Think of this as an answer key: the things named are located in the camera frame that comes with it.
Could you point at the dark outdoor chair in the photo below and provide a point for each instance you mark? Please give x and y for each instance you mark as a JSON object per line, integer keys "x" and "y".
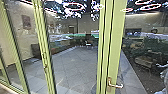
{"x": 88, "y": 40}

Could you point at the green outdoor table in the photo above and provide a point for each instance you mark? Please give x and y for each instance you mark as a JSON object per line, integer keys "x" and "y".
{"x": 83, "y": 35}

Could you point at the green garden shrubs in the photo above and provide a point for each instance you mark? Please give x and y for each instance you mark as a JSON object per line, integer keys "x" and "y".
{"x": 146, "y": 53}

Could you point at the brown outdoor wall picture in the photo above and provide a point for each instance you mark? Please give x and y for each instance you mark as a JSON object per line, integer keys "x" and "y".
{"x": 26, "y": 21}

